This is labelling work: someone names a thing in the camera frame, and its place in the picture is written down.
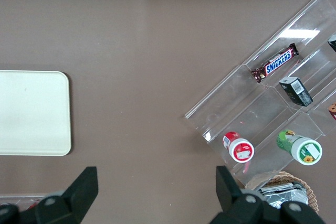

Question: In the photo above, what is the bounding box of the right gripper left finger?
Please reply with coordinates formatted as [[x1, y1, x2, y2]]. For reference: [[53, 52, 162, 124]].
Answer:
[[0, 166, 99, 224]]

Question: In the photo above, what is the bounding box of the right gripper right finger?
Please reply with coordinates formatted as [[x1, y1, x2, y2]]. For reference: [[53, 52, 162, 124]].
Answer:
[[208, 166, 325, 224]]

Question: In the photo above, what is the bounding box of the wicker basket with foil packs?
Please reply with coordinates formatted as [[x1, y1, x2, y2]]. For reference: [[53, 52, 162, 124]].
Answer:
[[246, 170, 320, 214]]

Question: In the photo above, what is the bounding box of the red lidded snack cup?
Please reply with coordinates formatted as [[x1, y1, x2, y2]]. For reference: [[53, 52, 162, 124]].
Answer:
[[223, 131, 255, 163]]

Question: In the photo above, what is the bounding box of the Snickers chocolate bar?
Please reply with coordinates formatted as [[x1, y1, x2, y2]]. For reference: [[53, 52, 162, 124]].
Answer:
[[250, 42, 300, 84]]

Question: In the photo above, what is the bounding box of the silver foil pack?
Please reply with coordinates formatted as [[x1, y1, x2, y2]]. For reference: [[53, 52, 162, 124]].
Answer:
[[258, 189, 308, 209], [259, 181, 307, 193]]

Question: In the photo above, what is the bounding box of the cream plastic tray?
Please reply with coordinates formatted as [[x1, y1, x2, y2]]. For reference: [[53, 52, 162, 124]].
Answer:
[[0, 70, 72, 157]]

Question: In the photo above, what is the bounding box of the brown cake carton box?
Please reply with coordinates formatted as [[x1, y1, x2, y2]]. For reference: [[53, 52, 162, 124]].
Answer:
[[327, 102, 336, 122]]

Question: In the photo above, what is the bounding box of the clear acrylic stepped display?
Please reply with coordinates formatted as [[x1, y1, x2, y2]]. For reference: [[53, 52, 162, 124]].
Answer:
[[184, 0, 336, 183]]

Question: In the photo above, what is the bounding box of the small black carton box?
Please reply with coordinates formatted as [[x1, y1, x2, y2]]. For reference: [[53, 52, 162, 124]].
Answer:
[[278, 76, 313, 107], [328, 34, 336, 53]]

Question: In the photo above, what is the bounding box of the green lidded snack cup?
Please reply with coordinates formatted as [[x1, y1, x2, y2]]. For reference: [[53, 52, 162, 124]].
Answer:
[[276, 129, 323, 166]]

